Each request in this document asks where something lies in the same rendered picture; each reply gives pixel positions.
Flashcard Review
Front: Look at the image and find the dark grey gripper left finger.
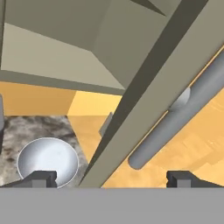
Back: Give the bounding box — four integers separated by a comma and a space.
0, 170, 58, 189

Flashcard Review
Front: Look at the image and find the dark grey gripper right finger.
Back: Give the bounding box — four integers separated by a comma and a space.
165, 170, 224, 189

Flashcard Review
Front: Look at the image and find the olive cabinet door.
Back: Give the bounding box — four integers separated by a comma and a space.
78, 0, 224, 189

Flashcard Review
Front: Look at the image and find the grey metal bowl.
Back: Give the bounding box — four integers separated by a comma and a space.
17, 136, 80, 189

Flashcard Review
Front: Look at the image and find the grey bar cabinet handle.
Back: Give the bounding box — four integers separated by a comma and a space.
128, 50, 224, 171

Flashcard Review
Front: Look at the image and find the grey wall socket plate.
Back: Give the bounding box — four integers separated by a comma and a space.
98, 111, 114, 138

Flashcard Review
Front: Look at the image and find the olive wall cabinet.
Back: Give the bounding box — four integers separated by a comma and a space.
0, 0, 183, 96

